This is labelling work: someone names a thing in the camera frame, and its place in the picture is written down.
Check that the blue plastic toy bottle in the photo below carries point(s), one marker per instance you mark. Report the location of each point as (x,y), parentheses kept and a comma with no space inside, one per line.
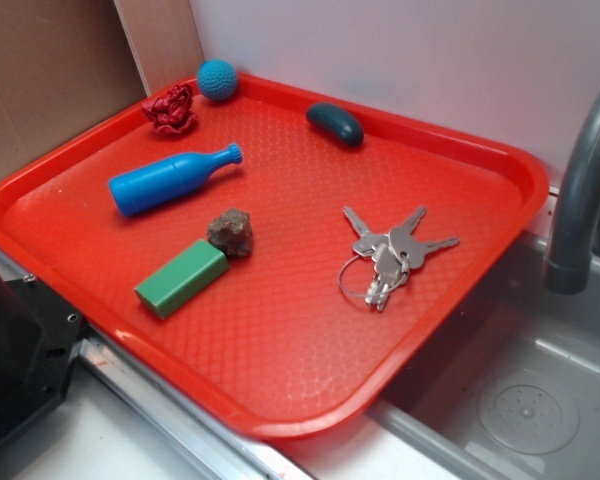
(152,185)

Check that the red paper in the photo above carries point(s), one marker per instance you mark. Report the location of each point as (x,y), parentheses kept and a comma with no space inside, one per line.
(171,114)

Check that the red plastic tray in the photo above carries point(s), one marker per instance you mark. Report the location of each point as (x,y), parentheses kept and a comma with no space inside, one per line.
(273,348)

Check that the brown rough rock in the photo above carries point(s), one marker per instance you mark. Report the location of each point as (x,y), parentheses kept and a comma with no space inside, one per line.
(232,233)

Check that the silver key bunch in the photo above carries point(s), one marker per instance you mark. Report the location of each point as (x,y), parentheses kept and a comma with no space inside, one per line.
(394,255)

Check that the dark teal oval pebble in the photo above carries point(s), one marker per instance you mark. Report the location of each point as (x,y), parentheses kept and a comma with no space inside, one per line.
(337,122)

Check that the green rectangular block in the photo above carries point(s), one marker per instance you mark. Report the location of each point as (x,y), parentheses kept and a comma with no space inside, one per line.
(176,282)

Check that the blue textured ball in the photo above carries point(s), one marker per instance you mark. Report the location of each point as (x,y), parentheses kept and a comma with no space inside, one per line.
(217,80)

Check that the grey toy faucet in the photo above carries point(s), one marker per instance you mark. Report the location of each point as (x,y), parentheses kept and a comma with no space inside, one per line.
(575,232)

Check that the grey toy sink basin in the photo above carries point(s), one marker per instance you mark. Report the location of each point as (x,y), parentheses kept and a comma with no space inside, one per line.
(507,388)

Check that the black box left corner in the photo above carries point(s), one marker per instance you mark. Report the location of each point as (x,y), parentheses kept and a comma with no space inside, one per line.
(39,341)

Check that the brown cardboard panel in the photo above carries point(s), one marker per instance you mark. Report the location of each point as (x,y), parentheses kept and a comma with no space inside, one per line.
(65,66)

